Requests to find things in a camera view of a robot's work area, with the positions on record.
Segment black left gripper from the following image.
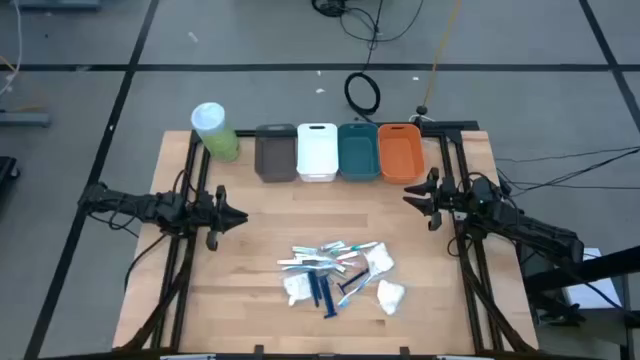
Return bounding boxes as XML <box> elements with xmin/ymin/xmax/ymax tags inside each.
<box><xmin>197</xmin><ymin>183</ymin><xmax>250</xmax><ymax>252</ymax></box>

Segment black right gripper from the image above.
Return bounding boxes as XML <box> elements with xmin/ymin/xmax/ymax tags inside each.
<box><xmin>402</xmin><ymin>167</ymin><xmax>461</xmax><ymax>232</ymax></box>

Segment teal packaged toothbrush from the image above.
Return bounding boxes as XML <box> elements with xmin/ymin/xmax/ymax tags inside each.
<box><xmin>339</xmin><ymin>240</ymin><xmax>380</xmax><ymax>253</ymax></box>

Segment blue white packaged toothbrush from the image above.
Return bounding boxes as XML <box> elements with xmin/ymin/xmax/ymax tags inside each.
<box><xmin>280</xmin><ymin>263</ymin><xmax>347</xmax><ymax>274</ymax></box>

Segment bag of white cotton swabs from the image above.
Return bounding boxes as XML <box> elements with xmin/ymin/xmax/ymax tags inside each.
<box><xmin>282</xmin><ymin>274</ymin><xmax>315</xmax><ymax>308</ymax></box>

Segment dark blue disposable razor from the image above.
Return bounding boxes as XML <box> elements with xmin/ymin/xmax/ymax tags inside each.
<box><xmin>336</xmin><ymin>267</ymin><xmax>371</xmax><ymax>296</ymax></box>

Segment light blue packaged toothbrush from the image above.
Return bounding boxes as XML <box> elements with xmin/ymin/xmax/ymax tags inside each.
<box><xmin>336</xmin><ymin>273</ymin><xmax>375</xmax><ymax>308</ymax></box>

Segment orange plastic bin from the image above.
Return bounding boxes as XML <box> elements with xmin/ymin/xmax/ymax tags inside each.
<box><xmin>377</xmin><ymin>123</ymin><xmax>426</xmax><ymax>185</ymax></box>

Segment grey plastic bin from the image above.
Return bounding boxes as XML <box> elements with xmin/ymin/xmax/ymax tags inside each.
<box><xmin>253</xmin><ymin>123</ymin><xmax>299</xmax><ymax>184</ymax></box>

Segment teal plastic bin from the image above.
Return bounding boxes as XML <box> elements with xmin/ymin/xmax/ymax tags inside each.
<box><xmin>337</xmin><ymin>122</ymin><xmax>382</xmax><ymax>182</ymax></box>

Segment green disinfectant wipes canister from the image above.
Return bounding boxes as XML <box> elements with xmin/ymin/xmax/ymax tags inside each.
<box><xmin>190</xmin><ymin>101</ymin><xmax>241</xmax><ymax>164</ymax></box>

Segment white plastic bin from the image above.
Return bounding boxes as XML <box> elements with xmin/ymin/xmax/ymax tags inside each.
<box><xmin>296</xmin><ymin>122</ymin><xmax>340</xmax><ymax>183</ymax></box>

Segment black beam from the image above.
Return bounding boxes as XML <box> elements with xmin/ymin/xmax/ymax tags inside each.
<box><xmin>522</xmin><ymin>244</ymin><xmax>640</xmax><ymax>297</ymax></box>

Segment white box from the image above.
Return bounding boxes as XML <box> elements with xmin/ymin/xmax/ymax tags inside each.
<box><xmin>549</xmin><ymin>247</ymin><xmax>622</xmax><ymax>311</ymax></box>

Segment grey floor base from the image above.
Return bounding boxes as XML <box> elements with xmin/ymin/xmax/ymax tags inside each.
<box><xmin>0</xmin><ymin>111</ymin><xmax>52</xmax><ymax>129</ymax></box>
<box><xmin>14</xmin><ymin>0</ymin><xmax>101</xmax><ymax>12</ymax></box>

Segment black floor object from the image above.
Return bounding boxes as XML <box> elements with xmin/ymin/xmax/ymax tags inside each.
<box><xmin>0</xmin><ymin>155</ymin><xmax>21</xmax><ymax>194</ymax></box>

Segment coiled black cable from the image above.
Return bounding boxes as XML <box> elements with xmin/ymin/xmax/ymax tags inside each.
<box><xmin>343</xmin><ymin>71</ymin><xmax>382</xmax><ymax>117</ymax></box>

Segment yellow hanging cable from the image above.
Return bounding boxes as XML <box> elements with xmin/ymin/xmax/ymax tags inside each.
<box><xmin>422</xmin><ymin>0</ymin><xmax>464</xmax><ymax>109</ymax></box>

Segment black floor cables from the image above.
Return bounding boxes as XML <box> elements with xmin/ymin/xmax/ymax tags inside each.
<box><xmin>494</xmin><ymin>146</ymin><xmax>640</xmax><ymax>197</ymax></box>

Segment black hanging cable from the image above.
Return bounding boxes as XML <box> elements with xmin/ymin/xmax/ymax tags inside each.
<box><xmin>310</xmin><ymin>0</ymin><xmax>426</xmax><ymax>74</ymax></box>

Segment white floor cable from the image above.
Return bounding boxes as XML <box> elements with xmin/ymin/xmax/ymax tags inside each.
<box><xmin>0</xmin><ymin>0</ymin><xmax>24</xmax><ymax>97</ymax></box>

